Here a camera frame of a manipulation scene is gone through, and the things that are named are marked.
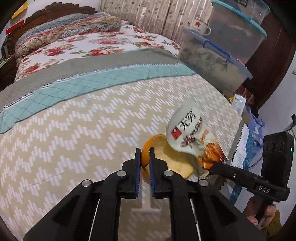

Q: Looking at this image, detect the orange peel half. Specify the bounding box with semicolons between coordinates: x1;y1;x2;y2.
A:
141;135;194;183

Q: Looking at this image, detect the white snack wrapper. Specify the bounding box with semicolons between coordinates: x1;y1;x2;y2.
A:
166;100;227;179

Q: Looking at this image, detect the person right hand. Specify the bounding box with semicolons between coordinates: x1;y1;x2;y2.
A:
243;196;276;230

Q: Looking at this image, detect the blue cloth bundle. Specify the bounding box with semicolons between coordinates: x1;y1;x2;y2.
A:
245;106;265;150

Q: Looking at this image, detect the chevron patterned bed quilt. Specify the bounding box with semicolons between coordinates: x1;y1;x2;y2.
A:
1;49;252;240

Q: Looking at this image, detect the lower clear storage bin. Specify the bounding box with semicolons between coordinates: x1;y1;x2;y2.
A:
178;29;252;92

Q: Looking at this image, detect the clear storage bin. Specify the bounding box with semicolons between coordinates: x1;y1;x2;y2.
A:
178;29;252;92
207;1;267;64

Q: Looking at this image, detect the upper clear storage bin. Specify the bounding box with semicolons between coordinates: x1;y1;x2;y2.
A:
207;1;267;64

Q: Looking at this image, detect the white enamel star mug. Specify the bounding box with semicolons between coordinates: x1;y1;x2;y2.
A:
190;19;212;36

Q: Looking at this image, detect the floral bed sheet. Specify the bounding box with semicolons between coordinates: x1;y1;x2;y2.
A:
15;25;180;81

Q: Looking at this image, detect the beige leaf pattern curtain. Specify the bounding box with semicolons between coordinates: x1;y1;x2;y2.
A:
99;0;213;44

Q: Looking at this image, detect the folded patchwork floral quilt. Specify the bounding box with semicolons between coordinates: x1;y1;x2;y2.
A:
15;12;126;63

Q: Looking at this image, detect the carved wooden headboard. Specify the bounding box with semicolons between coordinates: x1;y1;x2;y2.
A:
1;2;96;90

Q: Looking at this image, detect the yellow red wall calendar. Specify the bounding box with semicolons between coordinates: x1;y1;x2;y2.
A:
4;1;29;35

